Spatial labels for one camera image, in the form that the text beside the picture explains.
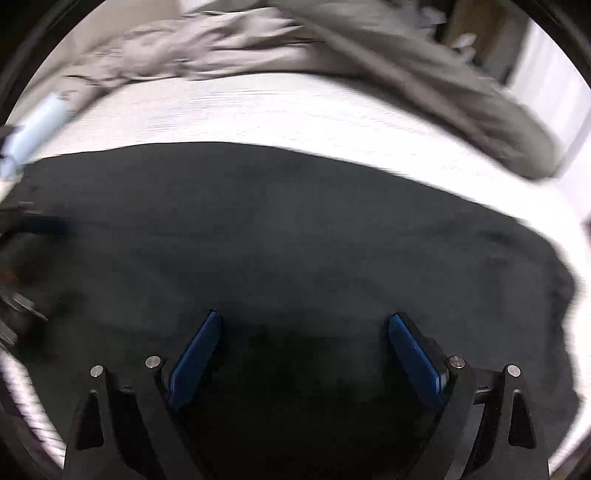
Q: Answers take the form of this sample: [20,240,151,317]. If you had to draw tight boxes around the dark grey blanket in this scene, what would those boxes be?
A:
[277,0,561,181]

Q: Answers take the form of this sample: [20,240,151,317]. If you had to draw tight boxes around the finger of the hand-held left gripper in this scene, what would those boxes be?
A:
[14,217,70,238]

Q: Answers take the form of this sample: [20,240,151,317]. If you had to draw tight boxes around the light taupe printed duvet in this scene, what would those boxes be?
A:
[60,0,333,97]

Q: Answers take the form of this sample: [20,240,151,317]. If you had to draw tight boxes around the black pants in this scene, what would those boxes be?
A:
[0,142,583,480]

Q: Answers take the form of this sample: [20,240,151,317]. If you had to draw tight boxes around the white wardrobe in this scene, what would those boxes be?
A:
[508,23,591,178]

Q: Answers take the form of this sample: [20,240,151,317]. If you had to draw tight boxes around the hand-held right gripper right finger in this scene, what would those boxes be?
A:
[389,312,550,480]

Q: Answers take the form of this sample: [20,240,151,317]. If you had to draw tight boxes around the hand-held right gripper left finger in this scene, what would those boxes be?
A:
[62,310,222,480]

